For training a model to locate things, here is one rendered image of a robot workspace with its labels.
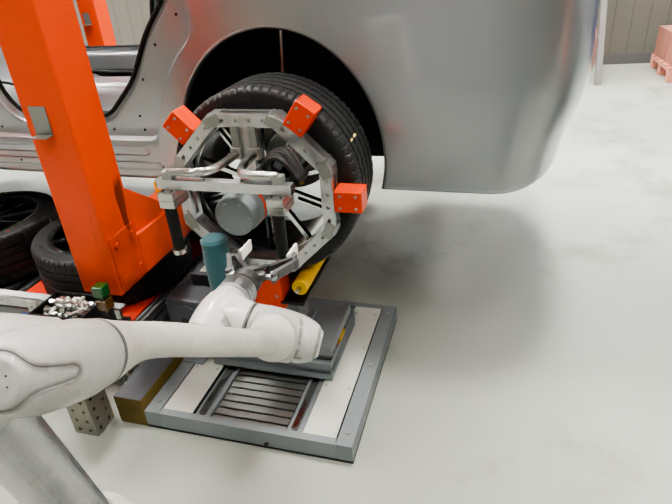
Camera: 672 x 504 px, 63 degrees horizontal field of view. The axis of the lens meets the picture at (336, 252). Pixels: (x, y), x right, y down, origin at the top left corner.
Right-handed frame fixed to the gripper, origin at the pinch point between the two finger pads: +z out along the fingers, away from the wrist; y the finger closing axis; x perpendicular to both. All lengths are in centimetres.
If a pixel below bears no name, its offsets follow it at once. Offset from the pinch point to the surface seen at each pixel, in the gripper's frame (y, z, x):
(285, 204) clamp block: 2.5, 7.1, 9.9
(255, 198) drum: -11.5, 17.7, 6.3
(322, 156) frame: 7.1, 28.9, 16.1
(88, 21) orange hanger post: -266, 284, 30
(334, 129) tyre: 8.9, 37.1, 21.9
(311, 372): -4, 29, -71
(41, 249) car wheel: -123, 38, -32
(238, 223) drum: -15.9, 12.8, 0.0
